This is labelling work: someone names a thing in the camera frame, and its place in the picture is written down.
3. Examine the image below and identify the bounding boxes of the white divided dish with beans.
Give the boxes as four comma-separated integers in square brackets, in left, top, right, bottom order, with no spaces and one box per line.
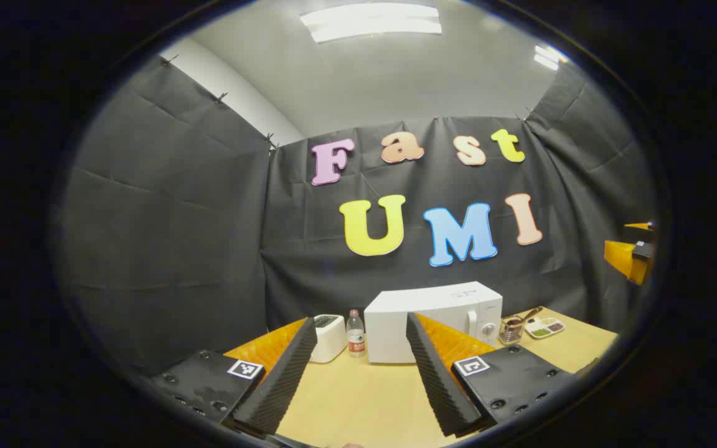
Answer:
[525,317,566,339]

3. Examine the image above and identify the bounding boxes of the white microwave oven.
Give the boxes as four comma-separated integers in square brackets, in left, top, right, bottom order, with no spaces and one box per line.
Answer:
[363,281,504,365]

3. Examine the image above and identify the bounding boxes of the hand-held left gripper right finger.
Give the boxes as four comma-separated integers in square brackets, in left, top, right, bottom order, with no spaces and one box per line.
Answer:
[405,312,577,437]

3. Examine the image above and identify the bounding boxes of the metal wire utensil holder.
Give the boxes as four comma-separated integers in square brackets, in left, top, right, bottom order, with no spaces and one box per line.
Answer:
[499,315,524,346]

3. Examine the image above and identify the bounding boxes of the white toaster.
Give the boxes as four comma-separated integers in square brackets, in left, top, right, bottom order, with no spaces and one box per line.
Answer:
[309,314,348,364]

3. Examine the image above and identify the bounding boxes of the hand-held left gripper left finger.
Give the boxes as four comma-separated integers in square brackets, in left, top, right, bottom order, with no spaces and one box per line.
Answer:
[150,316,319,436]

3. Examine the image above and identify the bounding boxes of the clear water bottle red label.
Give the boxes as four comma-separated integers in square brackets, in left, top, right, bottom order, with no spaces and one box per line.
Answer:
[346,309,367,358]

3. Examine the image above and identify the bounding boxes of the ceiling light panel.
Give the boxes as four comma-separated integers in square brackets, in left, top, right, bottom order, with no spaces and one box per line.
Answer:
[299,3,443,44]
[533,45,568,71]

